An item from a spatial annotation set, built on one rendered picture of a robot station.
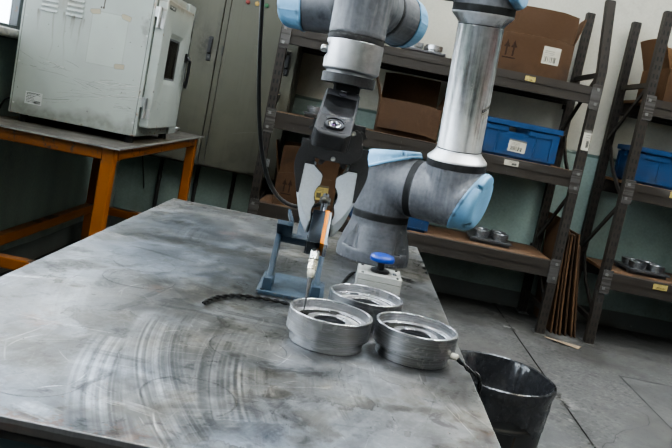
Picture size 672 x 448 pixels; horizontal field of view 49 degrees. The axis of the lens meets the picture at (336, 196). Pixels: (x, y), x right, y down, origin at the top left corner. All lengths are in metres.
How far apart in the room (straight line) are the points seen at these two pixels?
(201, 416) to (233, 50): 4.19
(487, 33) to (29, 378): 0.98
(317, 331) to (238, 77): 3.96
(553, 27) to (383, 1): 3.64
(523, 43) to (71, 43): 2.57
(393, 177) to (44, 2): 2.14
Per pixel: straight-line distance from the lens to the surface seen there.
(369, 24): 0.95
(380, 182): 1.45
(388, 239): 1.46
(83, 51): 3.21
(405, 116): 4.41
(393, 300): 1.07
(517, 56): 4.54
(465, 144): 1.40
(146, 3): 3.15
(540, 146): 4.58
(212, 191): 5.07
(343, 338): 0.88
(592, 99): 4.54
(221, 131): 4.78
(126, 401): 0.70
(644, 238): 5.36
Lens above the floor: 1.09
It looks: 7 degrees down
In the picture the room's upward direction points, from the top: 11 degrees clockwise
